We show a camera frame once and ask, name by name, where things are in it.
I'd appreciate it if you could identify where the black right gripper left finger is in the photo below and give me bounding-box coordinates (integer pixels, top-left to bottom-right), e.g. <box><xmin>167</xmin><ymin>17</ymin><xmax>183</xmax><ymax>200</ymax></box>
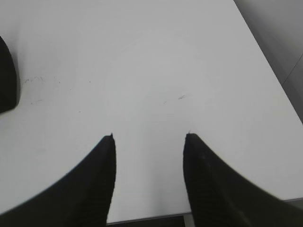
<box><xmin>0</xmin><ymin>135</ymin><xmax>116</xmax><ymax>227</ymax></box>

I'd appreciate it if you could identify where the black fabric bag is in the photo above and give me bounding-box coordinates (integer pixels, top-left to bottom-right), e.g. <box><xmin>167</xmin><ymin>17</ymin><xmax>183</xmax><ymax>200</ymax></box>
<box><xmin>0</xmin><ymin>37</ymin><xmax>20</xmax><ymax>113</ymax></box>

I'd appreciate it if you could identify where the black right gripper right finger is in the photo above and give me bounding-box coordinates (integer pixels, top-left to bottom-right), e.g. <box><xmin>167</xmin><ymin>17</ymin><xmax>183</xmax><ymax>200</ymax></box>
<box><xmin>183</xmin><ymin>133</ymin><xmax>303</xmax><ymax>227</ymax></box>

